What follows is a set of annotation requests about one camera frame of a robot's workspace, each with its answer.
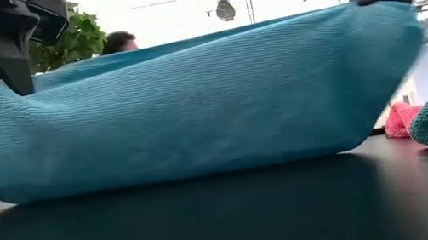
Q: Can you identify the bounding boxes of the green potted plant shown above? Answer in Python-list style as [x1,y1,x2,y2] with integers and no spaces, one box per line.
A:
[20,0,112,77]

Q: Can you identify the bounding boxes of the pink microfiber towel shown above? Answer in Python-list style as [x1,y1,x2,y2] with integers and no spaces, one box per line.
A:
[379,97,428,142]

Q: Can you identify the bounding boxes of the black hanging cable reel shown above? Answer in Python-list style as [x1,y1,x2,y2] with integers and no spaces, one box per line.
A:
[214,0,239,25]

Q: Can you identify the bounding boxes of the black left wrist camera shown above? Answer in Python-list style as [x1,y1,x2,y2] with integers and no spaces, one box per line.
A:
[24,0,74,49]

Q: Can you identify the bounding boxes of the light blue microfiber towel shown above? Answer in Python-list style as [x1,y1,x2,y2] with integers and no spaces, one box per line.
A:
[0,0,428,210]

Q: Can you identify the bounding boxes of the person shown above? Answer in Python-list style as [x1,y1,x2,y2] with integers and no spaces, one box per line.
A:
[98,28,141,57]

